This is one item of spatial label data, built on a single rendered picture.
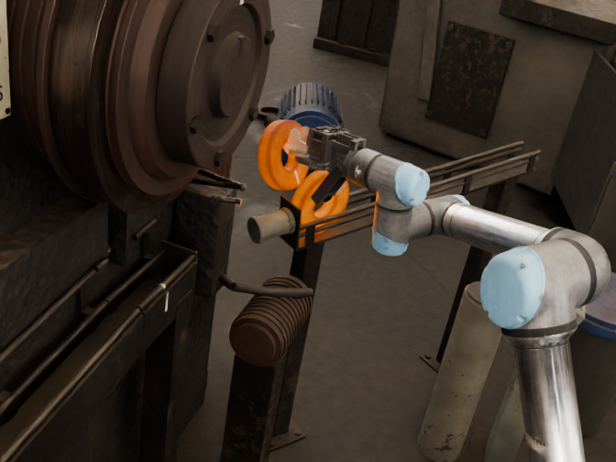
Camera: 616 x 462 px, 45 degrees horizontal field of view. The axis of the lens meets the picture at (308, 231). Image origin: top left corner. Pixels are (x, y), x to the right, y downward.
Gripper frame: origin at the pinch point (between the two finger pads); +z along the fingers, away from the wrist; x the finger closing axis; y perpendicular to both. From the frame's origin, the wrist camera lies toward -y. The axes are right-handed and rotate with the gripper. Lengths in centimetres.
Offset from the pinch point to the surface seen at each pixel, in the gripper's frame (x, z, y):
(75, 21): 67, -23, 33
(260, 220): 10.8, -4.7, -13.4
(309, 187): 0.6, -8.5, -6.6
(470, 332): -31, -39, -40
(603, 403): -77, -63, -69
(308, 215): -0.5, -8.5, -13.6
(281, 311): 11.1, -13.9, -31.3
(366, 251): -105, 43, -73
